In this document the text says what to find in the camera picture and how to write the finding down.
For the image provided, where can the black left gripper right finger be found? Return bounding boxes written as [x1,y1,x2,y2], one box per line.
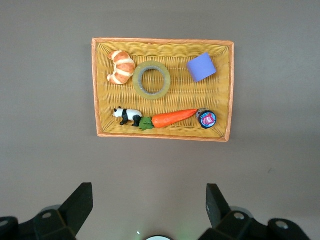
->
[205,183,320,240]

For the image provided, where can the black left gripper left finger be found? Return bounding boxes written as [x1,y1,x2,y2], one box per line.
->
[0,182,94,240]

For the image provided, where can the yellowish clear tape roll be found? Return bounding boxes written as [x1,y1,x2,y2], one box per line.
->
[132,60,172,101]

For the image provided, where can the yellow wicker basket orange rim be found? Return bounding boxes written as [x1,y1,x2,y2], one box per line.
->
[91,37,235,143]

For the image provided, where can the small jar with printed lid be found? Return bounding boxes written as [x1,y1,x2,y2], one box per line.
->
[195,107,218,130]

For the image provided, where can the toy orange carrot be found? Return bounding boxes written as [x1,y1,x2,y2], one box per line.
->
[138,108,199,132]

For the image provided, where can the toy panda figure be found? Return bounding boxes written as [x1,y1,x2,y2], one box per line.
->
[112,106,143,128]

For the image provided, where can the purple block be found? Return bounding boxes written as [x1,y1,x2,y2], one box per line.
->
[186,52,217,83]

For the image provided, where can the toy croissant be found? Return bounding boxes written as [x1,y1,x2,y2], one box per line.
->
[106,50,136,86]

